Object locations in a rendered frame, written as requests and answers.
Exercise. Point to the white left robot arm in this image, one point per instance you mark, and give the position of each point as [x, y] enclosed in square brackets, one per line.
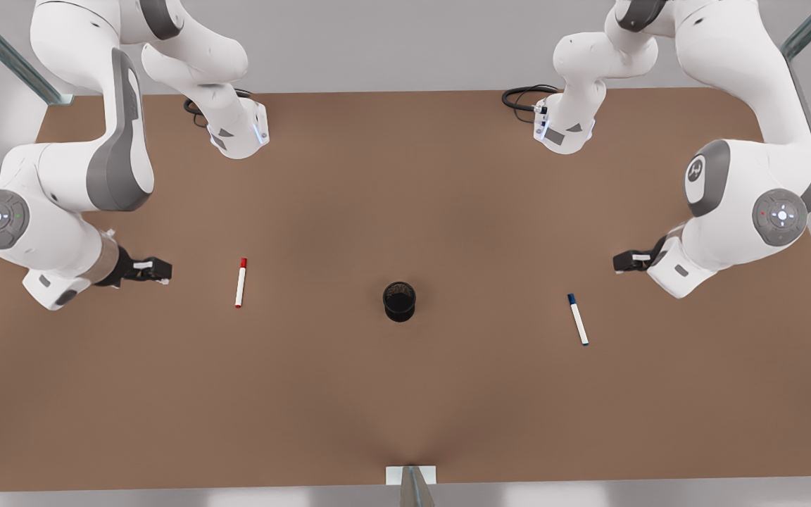
[743, 190]

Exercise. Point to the white marker with red cap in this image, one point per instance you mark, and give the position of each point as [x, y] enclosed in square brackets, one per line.
[241, 282]

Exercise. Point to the silver frame post with foot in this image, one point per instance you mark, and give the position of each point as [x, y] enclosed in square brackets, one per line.
[414, 484]

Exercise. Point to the black mesh pen cup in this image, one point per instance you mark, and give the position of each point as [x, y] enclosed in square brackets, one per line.
[399, 301]

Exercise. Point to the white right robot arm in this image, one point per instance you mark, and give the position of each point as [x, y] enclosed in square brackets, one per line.
[60, 183]

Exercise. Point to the white marker with blue cap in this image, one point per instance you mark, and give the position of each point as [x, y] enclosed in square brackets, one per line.
[578, 320]

